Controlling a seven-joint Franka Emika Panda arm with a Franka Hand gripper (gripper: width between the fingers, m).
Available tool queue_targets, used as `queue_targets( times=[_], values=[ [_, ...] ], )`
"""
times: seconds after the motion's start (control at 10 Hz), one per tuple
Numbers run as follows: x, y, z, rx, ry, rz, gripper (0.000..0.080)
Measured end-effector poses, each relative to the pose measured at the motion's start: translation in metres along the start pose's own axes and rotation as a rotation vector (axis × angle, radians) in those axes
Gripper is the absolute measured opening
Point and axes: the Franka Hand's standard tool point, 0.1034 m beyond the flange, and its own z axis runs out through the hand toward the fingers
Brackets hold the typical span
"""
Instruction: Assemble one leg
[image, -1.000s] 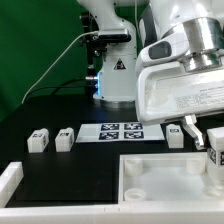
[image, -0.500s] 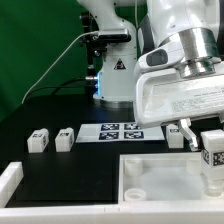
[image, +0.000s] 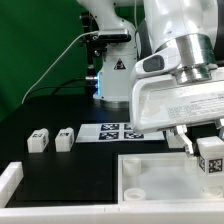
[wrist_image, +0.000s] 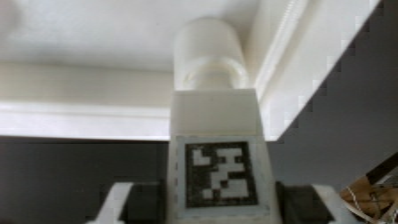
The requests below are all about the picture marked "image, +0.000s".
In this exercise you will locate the white U-shaped obstacle fence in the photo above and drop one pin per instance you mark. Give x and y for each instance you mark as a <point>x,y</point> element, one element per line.
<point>210,212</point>

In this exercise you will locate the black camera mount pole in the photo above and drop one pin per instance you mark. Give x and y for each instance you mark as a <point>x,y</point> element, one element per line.
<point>94,47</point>

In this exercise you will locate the white marker sheet with tags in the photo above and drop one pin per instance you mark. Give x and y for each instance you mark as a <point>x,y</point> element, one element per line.
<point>110,132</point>

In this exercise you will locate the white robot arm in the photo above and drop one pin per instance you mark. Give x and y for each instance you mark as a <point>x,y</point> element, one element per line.
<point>160,62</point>

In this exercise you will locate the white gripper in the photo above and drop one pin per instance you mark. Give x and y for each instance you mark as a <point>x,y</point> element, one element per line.
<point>158,103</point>

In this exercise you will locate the silver camera on base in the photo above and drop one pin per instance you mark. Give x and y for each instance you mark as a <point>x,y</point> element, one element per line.
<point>114,35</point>

